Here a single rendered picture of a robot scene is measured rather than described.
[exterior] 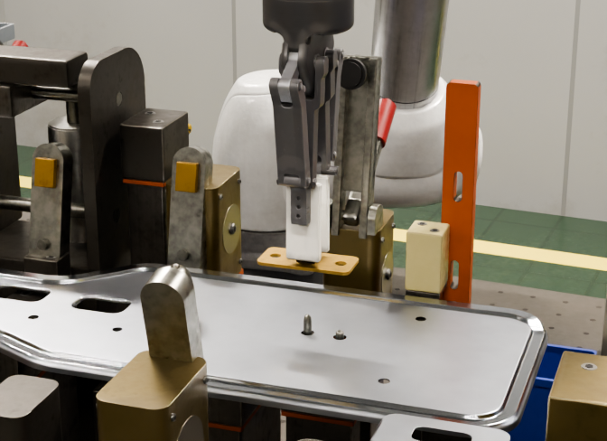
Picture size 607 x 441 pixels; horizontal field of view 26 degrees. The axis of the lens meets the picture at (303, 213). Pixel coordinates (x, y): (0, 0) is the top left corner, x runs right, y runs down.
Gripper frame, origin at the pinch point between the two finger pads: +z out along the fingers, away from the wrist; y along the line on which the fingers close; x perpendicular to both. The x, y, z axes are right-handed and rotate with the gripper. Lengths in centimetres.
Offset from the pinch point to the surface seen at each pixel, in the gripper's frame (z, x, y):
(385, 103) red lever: -3.7, 0.1, -25.1
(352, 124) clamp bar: -4.1, -0.5, -15.3
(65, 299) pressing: 11.0, -24.0, 0.2
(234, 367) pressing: 11.0, -3.7, 8.4
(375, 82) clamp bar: -8.4, 1.7, -15.1
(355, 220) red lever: 4.8, 0.5, -13.2
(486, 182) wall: 102, -40, -319
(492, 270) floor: 111, -27, -262
